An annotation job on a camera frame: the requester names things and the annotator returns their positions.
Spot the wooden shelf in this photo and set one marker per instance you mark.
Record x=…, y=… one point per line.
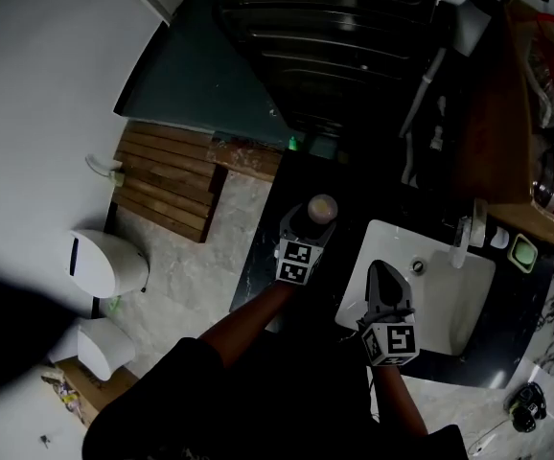
x=492, y=127

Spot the cardboard box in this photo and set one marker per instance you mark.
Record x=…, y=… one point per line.
x=87, y=388

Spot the white drain pipe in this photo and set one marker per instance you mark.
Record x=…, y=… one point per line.
x=421, y=94

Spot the white rounded container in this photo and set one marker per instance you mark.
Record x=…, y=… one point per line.
x=102, y=350

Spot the wooden slatted floor mat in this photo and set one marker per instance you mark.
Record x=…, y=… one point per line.
x=167, y=185

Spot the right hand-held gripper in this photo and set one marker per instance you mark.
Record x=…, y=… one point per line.
x=387, y=295

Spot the small white holder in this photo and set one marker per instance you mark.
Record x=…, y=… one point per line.
x=499, y=238

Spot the person's left forearm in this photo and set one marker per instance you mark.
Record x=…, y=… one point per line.
x=253, y=319

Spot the white sink basin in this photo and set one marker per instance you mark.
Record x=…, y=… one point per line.
x=392, y=242

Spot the small green bottle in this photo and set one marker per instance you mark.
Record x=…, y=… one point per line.
x=293, y=143

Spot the black marble sink counter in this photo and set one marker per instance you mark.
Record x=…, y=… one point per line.
x=258, y=276

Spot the black panelled door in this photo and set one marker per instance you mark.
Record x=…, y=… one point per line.
x=325, y=41

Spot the pink-capped bottle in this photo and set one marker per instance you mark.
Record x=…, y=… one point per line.
x=322, y=208

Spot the chrome faucet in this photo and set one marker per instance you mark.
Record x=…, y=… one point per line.
x=464, y=237

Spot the dark teal partition panel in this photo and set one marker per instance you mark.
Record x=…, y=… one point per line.
x=195, y=79

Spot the metal sink drain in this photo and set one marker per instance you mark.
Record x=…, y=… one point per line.
x=418, y=266

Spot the person's black shirt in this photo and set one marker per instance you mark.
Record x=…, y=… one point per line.
x=258, y=415

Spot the person's right forearm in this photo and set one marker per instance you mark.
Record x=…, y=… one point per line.
x=399, y=400

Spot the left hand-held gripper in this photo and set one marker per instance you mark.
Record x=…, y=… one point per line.
x=301, y=257

